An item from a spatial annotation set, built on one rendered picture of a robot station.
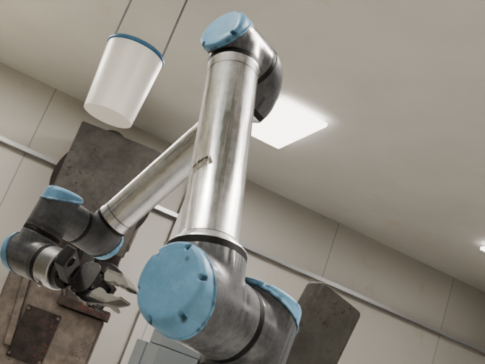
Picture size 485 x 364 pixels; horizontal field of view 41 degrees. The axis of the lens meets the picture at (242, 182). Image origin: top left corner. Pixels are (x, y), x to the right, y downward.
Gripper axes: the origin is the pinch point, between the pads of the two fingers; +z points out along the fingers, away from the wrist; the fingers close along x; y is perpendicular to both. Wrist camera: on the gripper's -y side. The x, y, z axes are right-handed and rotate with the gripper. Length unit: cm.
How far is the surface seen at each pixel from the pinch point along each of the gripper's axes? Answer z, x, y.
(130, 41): -262, -236, 162
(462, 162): -75, -411, 438
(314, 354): -84, -117, 325
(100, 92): -267, -191, 175
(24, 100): -639, -320, 382
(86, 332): -407, -101, 495
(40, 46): -552, -335, 289
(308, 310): -95, -140, 306
